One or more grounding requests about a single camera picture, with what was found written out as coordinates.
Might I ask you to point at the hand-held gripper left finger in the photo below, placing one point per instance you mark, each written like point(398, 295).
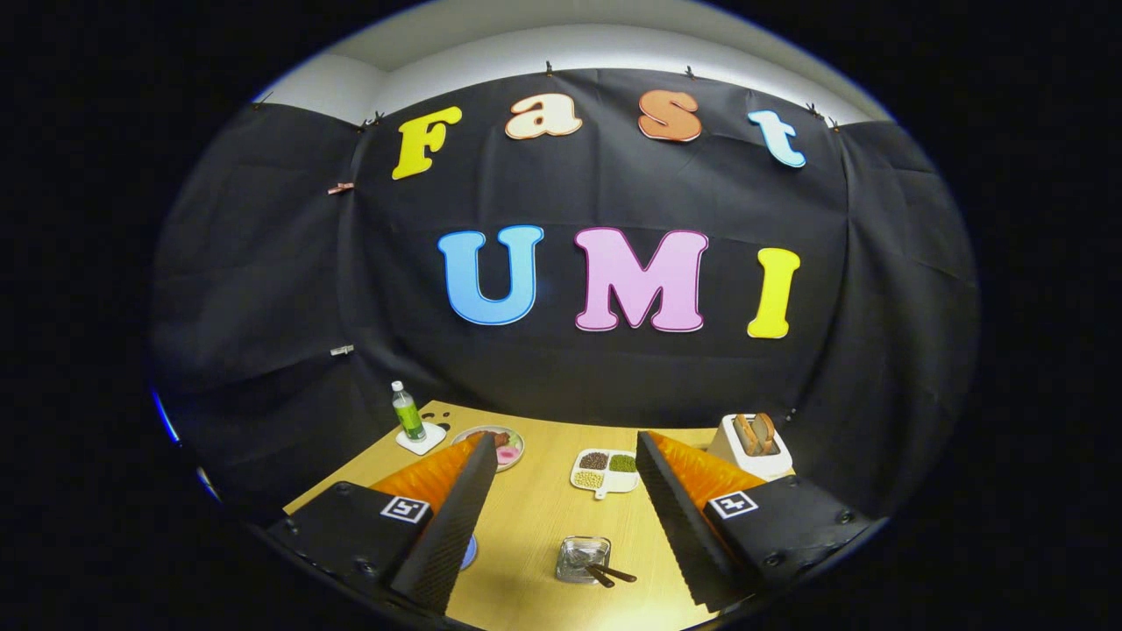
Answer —
point(451, 526)

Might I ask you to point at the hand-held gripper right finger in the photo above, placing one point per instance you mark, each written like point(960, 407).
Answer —
point(675, 526)

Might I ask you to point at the blue round plate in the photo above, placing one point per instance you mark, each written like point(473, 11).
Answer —
point(469, 552)

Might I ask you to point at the white divided dish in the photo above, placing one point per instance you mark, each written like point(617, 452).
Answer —
point(624, 481)

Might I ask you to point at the pile of green beans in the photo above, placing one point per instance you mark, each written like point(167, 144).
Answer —
point(623, 463)

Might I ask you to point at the white square coaster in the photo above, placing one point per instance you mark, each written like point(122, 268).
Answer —
point(434, 442)

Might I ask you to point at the pink ham slice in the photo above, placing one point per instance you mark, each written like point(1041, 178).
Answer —
point(508, 454)

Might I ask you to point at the pile of yellow beans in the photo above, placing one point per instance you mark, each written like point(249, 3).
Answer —
point(588, 479)

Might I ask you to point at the brown meat slices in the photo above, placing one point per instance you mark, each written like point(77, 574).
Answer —
point(498, 436)

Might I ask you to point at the pile of brown beans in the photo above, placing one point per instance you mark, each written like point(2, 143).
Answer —
point(593, 460)

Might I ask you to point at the round beige food plate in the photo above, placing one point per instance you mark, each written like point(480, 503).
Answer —
point(519, 445)

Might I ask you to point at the toast slice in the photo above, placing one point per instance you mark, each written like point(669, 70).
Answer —
point(766, 431)
point(745, 435)

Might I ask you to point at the white toaster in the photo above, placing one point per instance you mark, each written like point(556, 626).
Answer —
point(771, 463)

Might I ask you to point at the green label plastic bottle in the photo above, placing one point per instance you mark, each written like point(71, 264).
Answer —
point(408, 414)

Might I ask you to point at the copper cloth clip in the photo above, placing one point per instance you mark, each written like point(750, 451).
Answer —
point(340, 187)

